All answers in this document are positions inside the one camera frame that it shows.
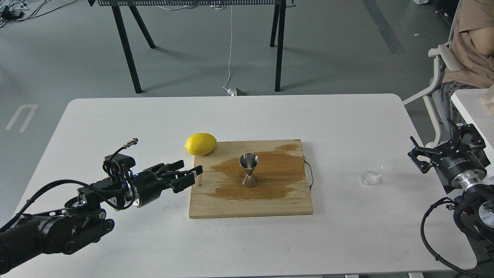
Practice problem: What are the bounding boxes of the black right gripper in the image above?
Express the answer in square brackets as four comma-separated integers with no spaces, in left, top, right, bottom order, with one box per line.
[408,119,487,190]

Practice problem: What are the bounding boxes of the white hanging cable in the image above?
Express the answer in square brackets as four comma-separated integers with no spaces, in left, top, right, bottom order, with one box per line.
[222,5,246,96]

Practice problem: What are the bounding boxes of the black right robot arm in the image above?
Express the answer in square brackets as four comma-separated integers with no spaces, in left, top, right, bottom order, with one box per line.
[408,124,494,278]

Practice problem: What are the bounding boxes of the person in beige shirt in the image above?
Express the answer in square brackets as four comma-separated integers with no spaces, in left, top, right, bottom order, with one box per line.
[440,0,494,124]

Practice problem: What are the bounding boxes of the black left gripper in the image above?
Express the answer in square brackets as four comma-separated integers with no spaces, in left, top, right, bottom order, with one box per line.
[132,160,203,207]

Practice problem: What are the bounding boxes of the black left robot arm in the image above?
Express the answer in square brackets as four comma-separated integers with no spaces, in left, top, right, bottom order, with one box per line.
[1,138,203,274]

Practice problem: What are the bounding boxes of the white office chair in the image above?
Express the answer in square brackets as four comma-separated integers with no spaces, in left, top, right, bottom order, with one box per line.
[402,0,462,148]

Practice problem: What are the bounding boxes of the small clear plastic cup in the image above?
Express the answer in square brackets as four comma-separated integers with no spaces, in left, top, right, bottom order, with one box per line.
[360,161,384,185]

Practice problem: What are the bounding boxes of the black metal table frame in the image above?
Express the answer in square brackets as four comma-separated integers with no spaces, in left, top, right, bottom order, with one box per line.
[85,0,295,95]

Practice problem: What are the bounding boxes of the wooden cutting board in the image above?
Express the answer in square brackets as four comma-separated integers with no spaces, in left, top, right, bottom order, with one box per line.
[189,139,313,219]

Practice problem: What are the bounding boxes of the steel double jigger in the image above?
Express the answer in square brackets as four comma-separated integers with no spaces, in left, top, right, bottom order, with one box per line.
[239,153,259,188]

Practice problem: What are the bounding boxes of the yellow lemon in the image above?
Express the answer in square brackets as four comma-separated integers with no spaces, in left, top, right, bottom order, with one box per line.
[184,133,217,156]

